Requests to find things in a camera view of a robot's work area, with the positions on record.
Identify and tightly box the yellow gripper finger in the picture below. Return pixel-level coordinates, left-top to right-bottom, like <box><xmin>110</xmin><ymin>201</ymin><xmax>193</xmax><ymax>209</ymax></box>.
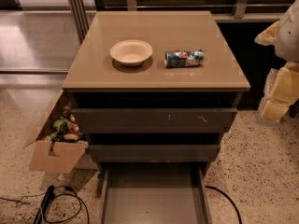
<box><xmin>254</xmin><ymin>21</ymin><xmax>279</xmax><ymax>46</ymax></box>
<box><xmin>258</xmin><ymin>67</ymin><xmax>299</xmax><ymax>122</ymax></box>

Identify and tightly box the blue silver redbull can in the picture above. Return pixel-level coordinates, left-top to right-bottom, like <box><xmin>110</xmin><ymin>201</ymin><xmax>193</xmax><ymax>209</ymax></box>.
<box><xmin>164</xmin><ymin>49</ymin><xmax>205</xmax><ymax>68</ymax></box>

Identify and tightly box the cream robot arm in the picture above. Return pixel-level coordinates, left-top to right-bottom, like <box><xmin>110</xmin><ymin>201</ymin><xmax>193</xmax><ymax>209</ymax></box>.
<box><xmin>255</xmin><ymin>0</ymin><xmax>299</xmax><ymax>122</ymax></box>

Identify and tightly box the grey top drawer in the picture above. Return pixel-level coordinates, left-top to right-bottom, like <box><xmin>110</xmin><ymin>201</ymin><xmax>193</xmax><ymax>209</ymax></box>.
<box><xmin>73</xmin><ymin>108</ymin><xmax>237</xmax><ymax>133</ymax></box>

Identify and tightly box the grey drawer cabinet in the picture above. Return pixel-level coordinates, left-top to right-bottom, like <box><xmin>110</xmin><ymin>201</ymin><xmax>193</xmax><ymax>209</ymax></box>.
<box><xmin>62</xmin><ymin>10</ymin><xmax>251</xmax><ymax>173</ymax></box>

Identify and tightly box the grey open bottom drawer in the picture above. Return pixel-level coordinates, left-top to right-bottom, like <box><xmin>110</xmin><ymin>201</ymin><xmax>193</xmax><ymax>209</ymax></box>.
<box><xmin>97</xmin><ymin>163</ymin><xmax>212</xmax><ymax>224</ymax></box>

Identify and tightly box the grey middle drawer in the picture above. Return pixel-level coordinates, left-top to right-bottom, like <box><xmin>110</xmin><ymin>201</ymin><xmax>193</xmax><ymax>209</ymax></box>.
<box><xmin>89</xmin><ymin>145</ymin><xmax>220</xmax><ymax>162</ymax></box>

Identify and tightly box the white paper bowl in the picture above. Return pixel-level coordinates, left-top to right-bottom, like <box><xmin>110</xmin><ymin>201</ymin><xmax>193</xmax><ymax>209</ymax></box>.
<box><xmin>109</xmin><ymin>40</ymin><xmax>152</xmax><ymax>67</ymax></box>

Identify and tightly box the red toy item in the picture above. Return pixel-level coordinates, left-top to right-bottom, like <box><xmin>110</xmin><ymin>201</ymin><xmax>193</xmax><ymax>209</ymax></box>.
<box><xmin>67</xmin><ymin>123</ymin><xmax>78</xmax><ymax>134</ymax></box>

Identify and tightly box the yellow banana toy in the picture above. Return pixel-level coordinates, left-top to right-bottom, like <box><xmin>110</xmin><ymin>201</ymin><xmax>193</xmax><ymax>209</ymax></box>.
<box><xmin>64</xmin><ymin>133</ymin><xmax>80</xmax><ymax>141</ymax></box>

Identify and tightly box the green toy item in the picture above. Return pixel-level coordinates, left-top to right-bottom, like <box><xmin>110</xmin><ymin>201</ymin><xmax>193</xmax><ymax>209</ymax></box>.
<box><xmin>53</xmin><ymin>119</ymin><xmax>67</xmax><ymax>133</ymax></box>

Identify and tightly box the cardboard box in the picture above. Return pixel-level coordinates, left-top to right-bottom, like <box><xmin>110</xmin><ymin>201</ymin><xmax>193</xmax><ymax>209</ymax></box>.
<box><xmin>24</xmin><ymin>91</ymin><xmax>88</xmax><ymax>174</ymax></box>

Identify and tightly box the black power strip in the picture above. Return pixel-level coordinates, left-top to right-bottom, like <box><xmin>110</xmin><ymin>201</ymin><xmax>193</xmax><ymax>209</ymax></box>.
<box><xmin>32</xmin><ymin>185</ymin><xmax>54</xmax><ymax>224</ymax></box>

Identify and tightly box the black cable right floor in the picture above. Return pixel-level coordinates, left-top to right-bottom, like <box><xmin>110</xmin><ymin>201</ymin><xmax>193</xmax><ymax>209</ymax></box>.
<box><xmin>205</xmin><ymin>185</ymin><xmax>243</xmax><ymax>224</ymax></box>

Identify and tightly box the black looped cable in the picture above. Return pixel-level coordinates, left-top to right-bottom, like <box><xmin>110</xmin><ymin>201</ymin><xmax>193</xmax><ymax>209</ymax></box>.
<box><xmin>42</xmin><ymin>186</ymin><xmax>91</xmax><ymax>224</ymax></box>

